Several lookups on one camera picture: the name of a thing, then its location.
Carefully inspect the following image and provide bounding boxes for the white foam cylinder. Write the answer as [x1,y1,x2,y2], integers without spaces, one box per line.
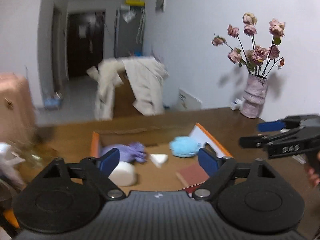
[108,161,137,186]

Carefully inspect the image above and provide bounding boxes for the dried pink roses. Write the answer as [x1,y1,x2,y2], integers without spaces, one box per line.
[212,12,286,79]

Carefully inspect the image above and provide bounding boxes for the wall picture frame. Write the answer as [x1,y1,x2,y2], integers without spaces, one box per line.
[155,0,166,13]

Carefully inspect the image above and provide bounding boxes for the grey refrigerator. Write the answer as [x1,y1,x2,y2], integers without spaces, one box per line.
[114,5,145,58]

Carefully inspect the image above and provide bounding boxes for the lavender textured vase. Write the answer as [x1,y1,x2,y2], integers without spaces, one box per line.
[241,74,268,119]

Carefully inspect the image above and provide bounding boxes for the person's right hand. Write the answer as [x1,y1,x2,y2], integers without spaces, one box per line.
[304,154,319,188]

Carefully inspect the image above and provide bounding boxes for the pink suitcase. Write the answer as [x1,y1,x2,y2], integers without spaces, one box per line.
[1,73,36,148]

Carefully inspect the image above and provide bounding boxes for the red cardboard box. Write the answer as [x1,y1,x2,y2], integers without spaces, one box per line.
[91,123,232,194]

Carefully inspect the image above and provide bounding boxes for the purple cloth with scrunchie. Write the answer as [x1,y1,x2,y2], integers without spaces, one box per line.
[99,142,147,163]

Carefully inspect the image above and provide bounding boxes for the yellow box on refrigerator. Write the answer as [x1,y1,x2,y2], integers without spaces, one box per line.
[125,0,145,7]

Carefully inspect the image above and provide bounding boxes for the brown cardboard box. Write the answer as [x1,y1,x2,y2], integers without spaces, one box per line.
[113,72,142,118]

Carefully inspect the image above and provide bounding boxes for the blue plush toy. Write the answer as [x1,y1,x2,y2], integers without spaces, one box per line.
[169,137,201,158]

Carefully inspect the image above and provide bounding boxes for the white foam wedge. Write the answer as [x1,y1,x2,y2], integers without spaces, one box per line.
[149,154,168,168]

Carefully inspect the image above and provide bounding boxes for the cream jacket on box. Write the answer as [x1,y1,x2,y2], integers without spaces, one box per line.
[87,56,169,120]

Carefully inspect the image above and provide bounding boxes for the pink layered sponge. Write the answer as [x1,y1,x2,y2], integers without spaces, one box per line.
[176,163,209,188]

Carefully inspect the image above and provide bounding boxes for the dark entrance door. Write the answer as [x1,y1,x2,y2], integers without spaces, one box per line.
[67,11,105,79]

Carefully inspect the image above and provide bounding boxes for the small white jar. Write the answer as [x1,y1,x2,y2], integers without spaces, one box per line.
[229,98,244,111]

